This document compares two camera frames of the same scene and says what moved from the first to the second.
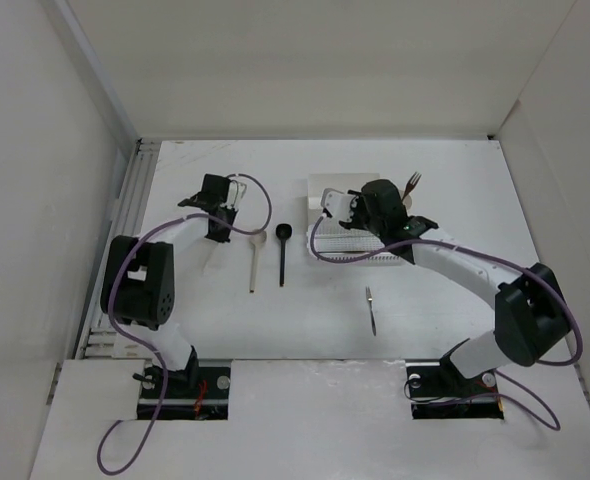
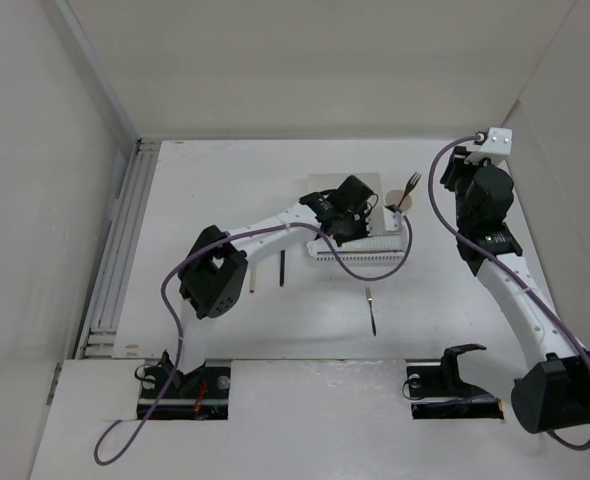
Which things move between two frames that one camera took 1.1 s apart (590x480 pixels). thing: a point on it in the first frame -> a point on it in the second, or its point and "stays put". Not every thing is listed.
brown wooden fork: [411, 185] stays put
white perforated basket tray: [332, 240] stays put
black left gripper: [220, 236] -> [363, 214]
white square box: [343, 182] stays put
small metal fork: [369, 297] stays put
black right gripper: [357, 203] -> [456, 165]
